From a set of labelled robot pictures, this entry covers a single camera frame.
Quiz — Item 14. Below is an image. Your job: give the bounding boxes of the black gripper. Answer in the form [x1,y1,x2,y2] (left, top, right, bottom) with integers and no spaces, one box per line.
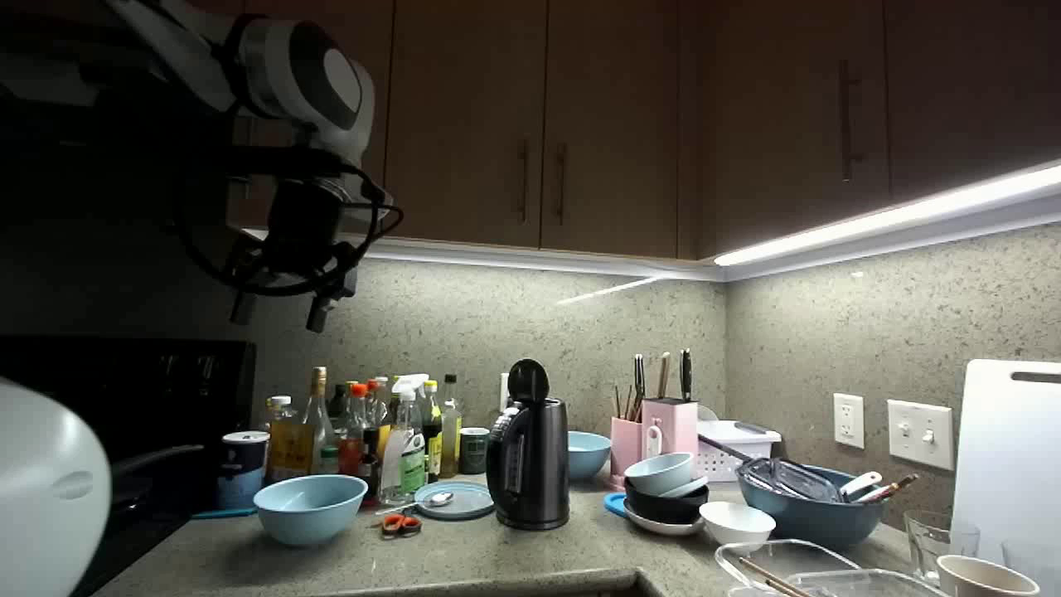
[224,179,372,336]

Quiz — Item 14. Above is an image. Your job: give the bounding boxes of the black electric kettle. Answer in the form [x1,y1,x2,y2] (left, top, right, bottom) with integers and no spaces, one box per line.
[484,396,574,535]

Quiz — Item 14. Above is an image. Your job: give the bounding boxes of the tall glass wine bottle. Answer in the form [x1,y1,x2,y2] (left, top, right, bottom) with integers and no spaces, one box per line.
[303,362,338,477]

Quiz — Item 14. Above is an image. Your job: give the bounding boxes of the yellow oil jar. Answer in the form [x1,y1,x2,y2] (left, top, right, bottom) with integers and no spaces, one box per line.
[263,392,307,481]

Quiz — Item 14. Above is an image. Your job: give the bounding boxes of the red capped sauce bottle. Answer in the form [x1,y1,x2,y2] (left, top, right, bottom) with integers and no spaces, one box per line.
[338,378,372,477]

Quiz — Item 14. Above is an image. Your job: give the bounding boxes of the blue white canister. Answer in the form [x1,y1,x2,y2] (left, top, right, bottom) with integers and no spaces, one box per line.
[216,428,272,509]

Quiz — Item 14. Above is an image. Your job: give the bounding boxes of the black stove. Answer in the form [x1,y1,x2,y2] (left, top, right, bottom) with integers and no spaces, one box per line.
[0,333,258,593]

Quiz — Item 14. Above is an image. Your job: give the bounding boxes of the light blue bowl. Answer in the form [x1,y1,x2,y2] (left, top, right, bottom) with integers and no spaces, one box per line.
[252,472,372,550]

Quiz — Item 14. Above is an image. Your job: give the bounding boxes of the clear yellow liquid bottle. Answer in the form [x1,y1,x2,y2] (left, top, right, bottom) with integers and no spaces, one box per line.
[438,372,466,481]

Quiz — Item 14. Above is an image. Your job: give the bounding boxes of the green can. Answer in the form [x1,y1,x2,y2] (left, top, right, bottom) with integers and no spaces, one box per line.
[458,425,494,477]

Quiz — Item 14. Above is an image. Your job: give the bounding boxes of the small orange red object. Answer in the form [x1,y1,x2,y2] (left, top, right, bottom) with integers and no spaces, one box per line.
[379,509,424,539]

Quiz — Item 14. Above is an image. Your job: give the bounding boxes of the short led strip light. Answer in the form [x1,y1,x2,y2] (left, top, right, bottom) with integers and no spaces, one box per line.
[242,226,724,285]

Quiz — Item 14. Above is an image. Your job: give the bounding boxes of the brown cabinet door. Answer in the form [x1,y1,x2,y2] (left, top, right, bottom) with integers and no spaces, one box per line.
[880,0,1061,199]
[385,0,554,253]
[542,0,682,262]
[697,0,891,260]

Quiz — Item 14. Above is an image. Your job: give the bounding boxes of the pink utensil holder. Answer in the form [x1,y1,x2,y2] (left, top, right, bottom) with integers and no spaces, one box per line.
[608,413,651,491]

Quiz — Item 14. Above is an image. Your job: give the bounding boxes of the pink knife block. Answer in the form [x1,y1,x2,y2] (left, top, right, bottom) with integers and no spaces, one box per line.
[641,399,703,462]

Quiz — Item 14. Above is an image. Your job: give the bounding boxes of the pale blue stacked bowl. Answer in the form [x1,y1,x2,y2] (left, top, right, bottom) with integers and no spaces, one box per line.
[620,446,703,501]

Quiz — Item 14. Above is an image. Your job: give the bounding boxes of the black bowl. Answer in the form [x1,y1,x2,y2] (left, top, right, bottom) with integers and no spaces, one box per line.
[624,483,714,528]

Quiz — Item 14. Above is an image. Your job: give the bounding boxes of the white plastic container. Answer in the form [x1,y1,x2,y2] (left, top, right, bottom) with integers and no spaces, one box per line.
[692,419,786,486]

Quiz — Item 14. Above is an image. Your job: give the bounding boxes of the small white bowl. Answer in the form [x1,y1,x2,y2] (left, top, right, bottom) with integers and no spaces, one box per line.
[697,498,779,550]

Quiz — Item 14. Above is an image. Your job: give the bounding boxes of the metal whisk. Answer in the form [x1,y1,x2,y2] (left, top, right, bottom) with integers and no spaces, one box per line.
[697,433,847,506]

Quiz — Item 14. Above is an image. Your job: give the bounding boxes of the large dark blue bowl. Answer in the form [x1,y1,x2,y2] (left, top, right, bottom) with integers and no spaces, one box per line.
[736,457,890,555]

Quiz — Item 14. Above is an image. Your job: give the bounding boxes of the clear glass baking dish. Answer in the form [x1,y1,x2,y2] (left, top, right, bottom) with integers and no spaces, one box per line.
[714,535,943,597]

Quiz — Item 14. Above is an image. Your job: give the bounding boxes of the long led strip light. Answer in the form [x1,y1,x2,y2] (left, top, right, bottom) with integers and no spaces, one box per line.
[711,160,1061,276]

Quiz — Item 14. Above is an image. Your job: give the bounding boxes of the clear drinking glass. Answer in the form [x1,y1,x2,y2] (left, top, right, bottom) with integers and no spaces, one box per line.
[902,509,986,585]

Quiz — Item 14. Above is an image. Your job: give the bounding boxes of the white cutting board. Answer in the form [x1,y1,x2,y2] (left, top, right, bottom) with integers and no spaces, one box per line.
[947,354,1061,567]

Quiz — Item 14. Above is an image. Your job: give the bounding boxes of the dark cabinet handle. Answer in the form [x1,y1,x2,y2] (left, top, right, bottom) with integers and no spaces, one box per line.
[834,55,861,184]
[552,140,574,226]
[513,135,534,222]

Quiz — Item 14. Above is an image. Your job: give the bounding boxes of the white wall outlet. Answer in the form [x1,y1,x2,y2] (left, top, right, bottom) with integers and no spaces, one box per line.
[832,388,868,451]

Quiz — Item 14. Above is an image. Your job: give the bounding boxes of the white handled utensil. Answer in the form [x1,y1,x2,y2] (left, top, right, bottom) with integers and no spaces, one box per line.
[834,466,890,501]

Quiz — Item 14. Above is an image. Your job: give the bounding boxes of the red handled utensil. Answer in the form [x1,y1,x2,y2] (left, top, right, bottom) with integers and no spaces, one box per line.
[859,472,921,506]

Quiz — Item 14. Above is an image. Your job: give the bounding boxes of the white light switch plate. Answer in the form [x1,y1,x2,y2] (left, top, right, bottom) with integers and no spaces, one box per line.
[884,396,955,473]

